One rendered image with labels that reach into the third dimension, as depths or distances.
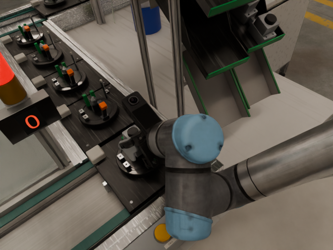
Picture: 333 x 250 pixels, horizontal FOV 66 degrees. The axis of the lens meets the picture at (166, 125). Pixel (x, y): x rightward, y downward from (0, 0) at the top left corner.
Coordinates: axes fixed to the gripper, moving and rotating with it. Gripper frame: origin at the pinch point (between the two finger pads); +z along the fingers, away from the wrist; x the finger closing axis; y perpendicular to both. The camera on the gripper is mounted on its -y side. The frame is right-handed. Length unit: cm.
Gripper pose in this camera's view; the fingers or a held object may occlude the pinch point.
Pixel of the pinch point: (133, 134)
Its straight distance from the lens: 69.9
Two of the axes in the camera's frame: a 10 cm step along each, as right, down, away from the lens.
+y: 5.0, 8.5, 1.4
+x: 7.7, -5.2, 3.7
